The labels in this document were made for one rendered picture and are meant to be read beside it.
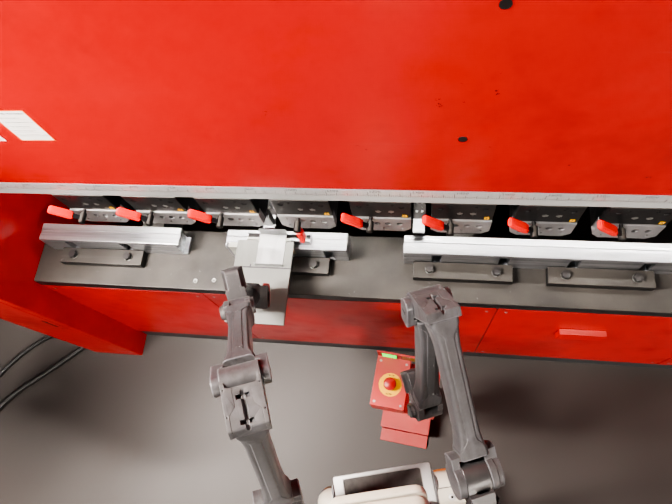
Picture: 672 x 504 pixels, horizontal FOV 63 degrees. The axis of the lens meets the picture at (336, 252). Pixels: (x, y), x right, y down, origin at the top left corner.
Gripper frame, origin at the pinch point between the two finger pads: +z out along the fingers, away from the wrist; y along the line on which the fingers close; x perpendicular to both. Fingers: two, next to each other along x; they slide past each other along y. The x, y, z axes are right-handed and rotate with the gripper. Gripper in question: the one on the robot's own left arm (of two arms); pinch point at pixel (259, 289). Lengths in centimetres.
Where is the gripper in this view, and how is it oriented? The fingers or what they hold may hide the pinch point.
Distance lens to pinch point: 163.5
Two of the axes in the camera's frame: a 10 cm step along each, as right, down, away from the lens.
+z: 1.6, -1.6, 9.7
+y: -9.9, -0.3, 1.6
